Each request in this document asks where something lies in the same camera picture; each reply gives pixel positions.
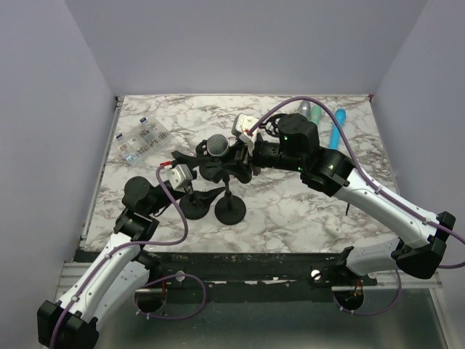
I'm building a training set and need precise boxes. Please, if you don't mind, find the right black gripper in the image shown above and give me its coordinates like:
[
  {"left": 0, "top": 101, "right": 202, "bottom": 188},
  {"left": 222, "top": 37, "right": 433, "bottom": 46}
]
[{"left": 222, "top": 134, "right": 304, "bottom": 178}]

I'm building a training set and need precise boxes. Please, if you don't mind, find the black round-base clip stand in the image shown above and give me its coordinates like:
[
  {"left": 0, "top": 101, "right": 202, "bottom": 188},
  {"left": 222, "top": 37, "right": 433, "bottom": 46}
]
[{"left": 179, "top": 191, "right": 210, "bottom": 220}]

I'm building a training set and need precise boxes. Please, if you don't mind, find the black microphone silver grille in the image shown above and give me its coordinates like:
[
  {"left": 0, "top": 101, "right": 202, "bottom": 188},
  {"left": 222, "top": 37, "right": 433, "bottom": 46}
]
[{"left": 206, "top": 134, "right": 230, "bottom": 157}]

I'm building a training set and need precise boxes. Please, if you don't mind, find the black round-base mic stand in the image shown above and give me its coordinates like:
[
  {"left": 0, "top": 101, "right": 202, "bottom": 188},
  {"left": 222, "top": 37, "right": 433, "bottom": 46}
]
[{"left": 199, "top": 159, "right": 246, "bottom": 225}]

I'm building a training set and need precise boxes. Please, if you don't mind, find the grey microphone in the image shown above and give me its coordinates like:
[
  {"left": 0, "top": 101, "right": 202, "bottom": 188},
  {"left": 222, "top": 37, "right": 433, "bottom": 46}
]
[{"left": 298, "top": 100, "right": 312, "bottom": 118}]

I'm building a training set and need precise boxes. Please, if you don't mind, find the teal microphone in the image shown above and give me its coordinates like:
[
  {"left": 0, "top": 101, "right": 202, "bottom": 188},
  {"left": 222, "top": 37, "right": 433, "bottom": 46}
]
[{"left": 310, "top": 105, "right": 323, "bottom": 125}]

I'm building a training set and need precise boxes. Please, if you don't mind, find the blue microphone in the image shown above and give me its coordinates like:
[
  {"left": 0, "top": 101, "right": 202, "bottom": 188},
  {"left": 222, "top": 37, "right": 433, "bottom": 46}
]
[{"left": 328, "top": 108, "right": 347, "bottom": 150}]

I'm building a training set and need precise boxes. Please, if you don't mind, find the black round-base shock mount stand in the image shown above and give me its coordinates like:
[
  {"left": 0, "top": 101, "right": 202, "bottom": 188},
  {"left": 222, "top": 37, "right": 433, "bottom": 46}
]
[{"left": 195, "top": 140, "right": 210, "bottom": 158}]

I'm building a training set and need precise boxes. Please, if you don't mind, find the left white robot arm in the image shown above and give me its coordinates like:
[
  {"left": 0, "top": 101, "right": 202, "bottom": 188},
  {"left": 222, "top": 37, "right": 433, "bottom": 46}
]
[{"left": 37, "top": 151, "right": 212, "bottom": 348}]

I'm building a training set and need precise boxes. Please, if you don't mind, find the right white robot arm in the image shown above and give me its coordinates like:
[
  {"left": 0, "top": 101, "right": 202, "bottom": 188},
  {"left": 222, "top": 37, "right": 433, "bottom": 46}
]
[{"left": 232, "top": 113, "right": 455, "bottom": 285}]

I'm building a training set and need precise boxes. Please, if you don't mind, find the clear plastic screw box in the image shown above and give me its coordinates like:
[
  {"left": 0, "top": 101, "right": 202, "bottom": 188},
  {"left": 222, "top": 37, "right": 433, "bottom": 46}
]
[{"left": 113, "top": 117, "right": 171, "bottom": 167}]

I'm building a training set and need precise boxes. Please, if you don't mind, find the small white plastic piece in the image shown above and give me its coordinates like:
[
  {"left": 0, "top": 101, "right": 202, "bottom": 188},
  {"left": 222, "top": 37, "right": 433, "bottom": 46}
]
[{"left": 324, "top": 217, "right": 341, "bottom": 238}]

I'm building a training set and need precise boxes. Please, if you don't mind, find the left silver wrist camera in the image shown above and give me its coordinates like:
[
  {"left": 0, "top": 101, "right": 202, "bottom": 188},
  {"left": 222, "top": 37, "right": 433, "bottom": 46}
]
[{"left": 161, "top": 161, "right": 194, "bottom": 191}]

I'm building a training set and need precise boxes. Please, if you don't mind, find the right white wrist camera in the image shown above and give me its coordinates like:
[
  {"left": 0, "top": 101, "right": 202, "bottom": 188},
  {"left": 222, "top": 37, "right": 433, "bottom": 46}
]
[{"left": 232, "top": 113, "right": 258, "bottom": 156}]

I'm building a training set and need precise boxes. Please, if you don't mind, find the black tripod shock mount stand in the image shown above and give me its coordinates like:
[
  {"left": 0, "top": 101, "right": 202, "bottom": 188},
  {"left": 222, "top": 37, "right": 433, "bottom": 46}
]
[{"left": 259, "top": 114, "right": 282, "bottom": 137}]

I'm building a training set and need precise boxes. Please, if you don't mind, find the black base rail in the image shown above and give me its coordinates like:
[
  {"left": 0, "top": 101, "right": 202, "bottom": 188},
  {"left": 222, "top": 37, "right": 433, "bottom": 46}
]
[{"left": 134, "top": 251, "right": 377, "bottom": 304}]

